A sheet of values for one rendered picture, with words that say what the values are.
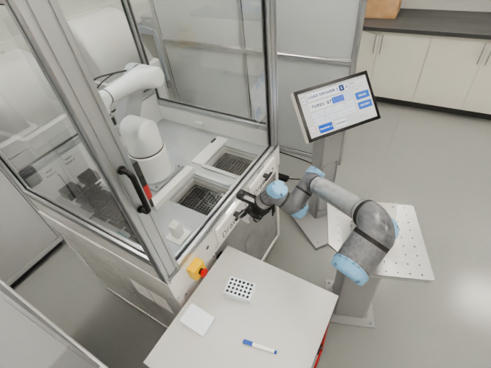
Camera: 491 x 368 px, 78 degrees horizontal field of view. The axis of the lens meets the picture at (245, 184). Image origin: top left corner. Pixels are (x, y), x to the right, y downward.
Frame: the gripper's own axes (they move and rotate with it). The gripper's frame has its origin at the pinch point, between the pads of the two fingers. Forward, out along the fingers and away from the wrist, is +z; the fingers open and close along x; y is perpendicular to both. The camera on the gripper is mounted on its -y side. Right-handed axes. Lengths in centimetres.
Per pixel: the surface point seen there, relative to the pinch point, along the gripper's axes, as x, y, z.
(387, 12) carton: 319, -5, -3
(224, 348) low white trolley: -52, 27, 0
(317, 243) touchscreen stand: 62, 69, 60
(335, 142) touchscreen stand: 91, 22, 0
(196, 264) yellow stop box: -32.7, -1.9, 2.2
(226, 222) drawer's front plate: -6.8, -2.8, 3.2
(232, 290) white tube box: -31.0, 17.7, 2.5
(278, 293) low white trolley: -21.3, 34.0, -4.3
